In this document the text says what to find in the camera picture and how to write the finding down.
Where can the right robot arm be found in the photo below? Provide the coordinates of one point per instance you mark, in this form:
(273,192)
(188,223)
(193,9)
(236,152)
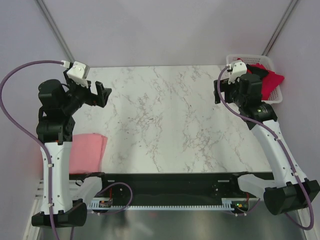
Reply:
(290,188)

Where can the left aluminium frame post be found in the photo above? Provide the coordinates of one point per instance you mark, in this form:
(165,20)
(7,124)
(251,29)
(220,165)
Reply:
(55,30)

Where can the white slotted cable duct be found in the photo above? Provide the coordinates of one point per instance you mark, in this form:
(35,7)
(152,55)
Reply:
(227,204)

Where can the white plastic basket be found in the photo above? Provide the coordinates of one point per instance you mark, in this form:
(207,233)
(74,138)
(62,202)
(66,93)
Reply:
(276,96)

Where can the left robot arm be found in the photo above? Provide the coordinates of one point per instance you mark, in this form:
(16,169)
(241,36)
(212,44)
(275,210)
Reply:
(61,209)

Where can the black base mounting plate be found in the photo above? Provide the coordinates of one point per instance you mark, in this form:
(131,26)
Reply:
(159,189)

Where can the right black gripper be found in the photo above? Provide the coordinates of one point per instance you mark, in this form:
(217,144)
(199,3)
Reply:
(225,87)

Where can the magenta t shirt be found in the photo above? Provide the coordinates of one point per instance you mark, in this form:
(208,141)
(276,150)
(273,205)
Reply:
(270,82)

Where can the aluminium frame post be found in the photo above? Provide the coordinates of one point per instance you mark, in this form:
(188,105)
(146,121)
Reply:
(280,26)
(55,30)

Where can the folded pink t shirt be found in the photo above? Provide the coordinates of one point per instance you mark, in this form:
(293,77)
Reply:
(86,153)

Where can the black t shirt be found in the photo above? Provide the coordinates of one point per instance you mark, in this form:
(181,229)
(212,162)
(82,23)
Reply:
(256,70)

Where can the right aluminium frame post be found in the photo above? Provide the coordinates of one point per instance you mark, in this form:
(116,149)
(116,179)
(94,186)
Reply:
(280,26)

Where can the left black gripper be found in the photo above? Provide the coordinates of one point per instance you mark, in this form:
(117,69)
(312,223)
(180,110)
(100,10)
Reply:
(100,99)

